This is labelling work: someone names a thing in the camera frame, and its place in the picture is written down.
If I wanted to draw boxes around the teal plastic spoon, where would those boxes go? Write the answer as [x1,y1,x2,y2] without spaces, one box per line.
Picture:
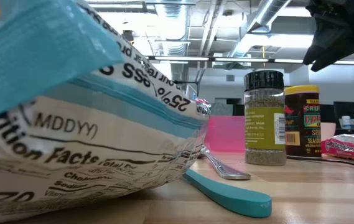
[182,169,273,218]

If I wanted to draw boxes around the black computer monitor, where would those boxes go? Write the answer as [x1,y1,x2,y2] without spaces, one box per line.
[319,104,335,124]
[333,101,354,121]

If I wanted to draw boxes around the red Maruchan ramen pack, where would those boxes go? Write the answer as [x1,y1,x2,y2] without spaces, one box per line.
[320,133,354,166]

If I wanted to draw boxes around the pink plastic bin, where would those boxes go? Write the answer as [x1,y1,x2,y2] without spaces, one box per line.
[203,115,246,153]

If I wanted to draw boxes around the black ceiling fixture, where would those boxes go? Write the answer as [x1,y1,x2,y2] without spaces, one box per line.
[122,29,136,44]

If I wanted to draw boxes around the pink translucent bowl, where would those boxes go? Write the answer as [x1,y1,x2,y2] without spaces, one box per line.
[319,122,337,142]

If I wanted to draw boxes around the long ceiling light strip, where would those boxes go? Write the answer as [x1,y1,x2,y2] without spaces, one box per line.
[145,55,354,65]

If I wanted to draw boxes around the blue yellow Maruchan ramen pack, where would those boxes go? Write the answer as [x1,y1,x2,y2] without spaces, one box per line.
[0,0,212,224]

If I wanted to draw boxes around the black-lid spice jar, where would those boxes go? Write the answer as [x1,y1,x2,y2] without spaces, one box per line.
[243,70,287,166]

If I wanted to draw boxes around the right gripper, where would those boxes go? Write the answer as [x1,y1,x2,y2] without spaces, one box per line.
[303,0,354,72]

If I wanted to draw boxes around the silver metal spoon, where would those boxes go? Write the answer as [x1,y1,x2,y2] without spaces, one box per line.
[198,145,252,181]

